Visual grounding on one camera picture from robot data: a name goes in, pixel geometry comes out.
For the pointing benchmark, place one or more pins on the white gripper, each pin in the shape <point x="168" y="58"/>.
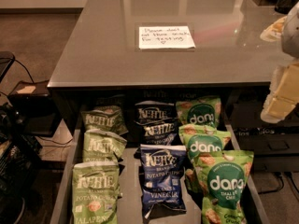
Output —
<point x="291" y="32"/>

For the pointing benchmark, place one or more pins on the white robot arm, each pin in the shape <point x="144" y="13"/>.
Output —
<point x="284" y="87"/>

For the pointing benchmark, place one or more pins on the back green rice chip bag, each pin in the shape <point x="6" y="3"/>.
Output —
<point x="202" y="111"/>

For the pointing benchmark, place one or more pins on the green rice chip bag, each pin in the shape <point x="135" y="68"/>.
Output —
<point x="222" y="176"/>
<point x="198" y="139"/>
<point x="202" y="111"/>

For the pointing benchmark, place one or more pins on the middle green rice chip bag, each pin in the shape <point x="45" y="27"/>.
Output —
<point x="198" y="139"/>

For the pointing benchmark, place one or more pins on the front green rice chip bag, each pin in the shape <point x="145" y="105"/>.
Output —
<point x="222" y="176"/>

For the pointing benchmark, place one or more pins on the middle dark Kettle chip bag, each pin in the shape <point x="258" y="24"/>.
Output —
<point x="161" y="132"/>

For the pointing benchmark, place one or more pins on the dark kettle chip bag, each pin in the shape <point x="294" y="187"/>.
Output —
<point x="161" y="132"/>
<point x="151" y="111"/>

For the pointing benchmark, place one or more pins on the back dark Kettle chip bag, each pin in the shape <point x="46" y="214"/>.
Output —
<point x="151" y="111"/>

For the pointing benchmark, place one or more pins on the front blue Kettle chip bag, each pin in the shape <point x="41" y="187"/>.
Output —
<point x="163" y="169"/>

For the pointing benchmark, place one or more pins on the rearmost green Kettle bag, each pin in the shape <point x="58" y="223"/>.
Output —
<point x="117" y="100"/>

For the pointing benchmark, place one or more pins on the back green Kettle chip bag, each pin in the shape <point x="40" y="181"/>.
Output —
<point x="106" y="118"/>

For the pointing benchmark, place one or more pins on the green kettle chip bag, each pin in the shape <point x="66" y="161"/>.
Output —
<point x="99" y="145"/>
<point x="106" y="118"/>

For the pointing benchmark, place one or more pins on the middle green Kettle chip bag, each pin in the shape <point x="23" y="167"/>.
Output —
<point x="99" y="145"/>

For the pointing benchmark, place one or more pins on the front green jalapeno Kettle bag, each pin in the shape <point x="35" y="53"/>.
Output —
<point x="95" y="192"/>

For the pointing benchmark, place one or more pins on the white handwritten paper note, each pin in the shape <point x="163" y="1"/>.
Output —
<point x="165" y="37"/>

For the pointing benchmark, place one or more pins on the dark box on floor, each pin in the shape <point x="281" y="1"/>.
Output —
<point x="35" y="105"/>

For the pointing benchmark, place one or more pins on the black equipment at left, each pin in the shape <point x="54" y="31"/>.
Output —
<point x="17" y="164"/>

